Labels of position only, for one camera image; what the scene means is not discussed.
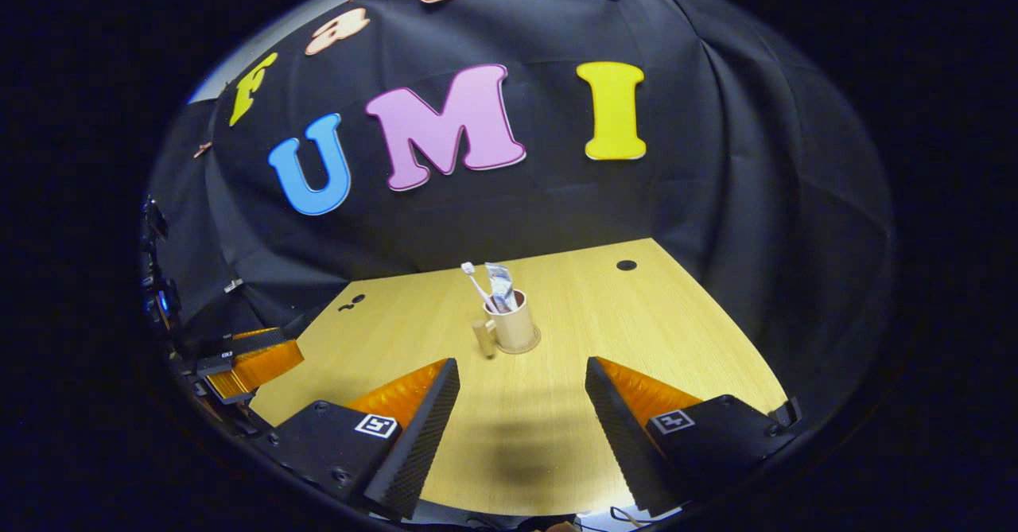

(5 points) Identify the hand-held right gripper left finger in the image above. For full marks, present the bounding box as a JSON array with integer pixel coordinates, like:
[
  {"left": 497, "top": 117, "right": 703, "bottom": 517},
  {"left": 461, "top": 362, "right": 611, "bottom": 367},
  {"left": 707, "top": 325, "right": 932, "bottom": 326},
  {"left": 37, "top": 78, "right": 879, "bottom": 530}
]
[{"left": 266, "top": 358, "right": 461, "bottom": 519}]

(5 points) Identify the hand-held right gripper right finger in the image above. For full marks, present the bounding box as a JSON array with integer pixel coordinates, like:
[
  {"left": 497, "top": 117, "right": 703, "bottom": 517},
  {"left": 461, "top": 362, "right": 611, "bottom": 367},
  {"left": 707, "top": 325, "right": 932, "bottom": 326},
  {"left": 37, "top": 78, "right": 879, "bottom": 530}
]
[{"left": 585, "top": 356, "right": 800, "bottom": 518}]

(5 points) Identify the beige cup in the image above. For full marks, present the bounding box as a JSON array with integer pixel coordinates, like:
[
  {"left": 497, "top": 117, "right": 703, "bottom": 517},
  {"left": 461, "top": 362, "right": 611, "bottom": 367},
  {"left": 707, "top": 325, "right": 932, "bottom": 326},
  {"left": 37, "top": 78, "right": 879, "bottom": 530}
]
[{"left": 472, "top": 289, "right": 538, "bottom": 359}]

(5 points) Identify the white toothbrush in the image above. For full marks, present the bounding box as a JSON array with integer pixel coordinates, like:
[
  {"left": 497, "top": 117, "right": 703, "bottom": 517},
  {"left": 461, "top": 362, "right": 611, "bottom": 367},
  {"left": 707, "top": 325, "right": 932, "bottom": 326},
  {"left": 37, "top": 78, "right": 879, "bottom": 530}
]
[{"left": 460, "top": 262, "right": 500, "bottom": 314}]

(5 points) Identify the white toothpaste tube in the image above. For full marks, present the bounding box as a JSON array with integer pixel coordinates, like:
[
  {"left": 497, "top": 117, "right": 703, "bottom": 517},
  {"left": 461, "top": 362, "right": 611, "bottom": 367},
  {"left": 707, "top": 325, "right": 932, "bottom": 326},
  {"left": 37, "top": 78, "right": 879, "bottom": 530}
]
[{"left": 484, "top": 262, "right": 519, "bottom": 312}]

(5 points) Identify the wooden desktop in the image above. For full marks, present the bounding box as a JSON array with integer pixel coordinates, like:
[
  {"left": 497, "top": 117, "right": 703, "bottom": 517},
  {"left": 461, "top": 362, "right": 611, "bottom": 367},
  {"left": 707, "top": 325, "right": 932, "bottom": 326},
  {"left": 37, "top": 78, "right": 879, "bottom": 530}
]
[{"left": 248, "top": 237, "right": 788, "bottom": 517}]

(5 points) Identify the black backdrop cloth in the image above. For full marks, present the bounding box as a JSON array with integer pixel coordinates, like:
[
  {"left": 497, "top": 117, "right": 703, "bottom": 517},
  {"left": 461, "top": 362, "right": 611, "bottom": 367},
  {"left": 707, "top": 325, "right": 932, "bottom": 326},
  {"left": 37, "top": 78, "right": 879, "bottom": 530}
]
[{"left": 143, "top": 0, "right": 899, "bottom": 429}]

